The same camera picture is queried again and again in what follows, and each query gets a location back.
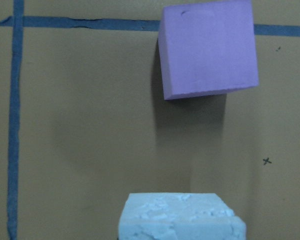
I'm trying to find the light blue foam block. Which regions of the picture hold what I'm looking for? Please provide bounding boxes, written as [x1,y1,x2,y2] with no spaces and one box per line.
[118,192,247,240]

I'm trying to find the purple foam block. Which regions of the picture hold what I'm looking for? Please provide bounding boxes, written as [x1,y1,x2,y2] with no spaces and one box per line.
[158,0,259,100]

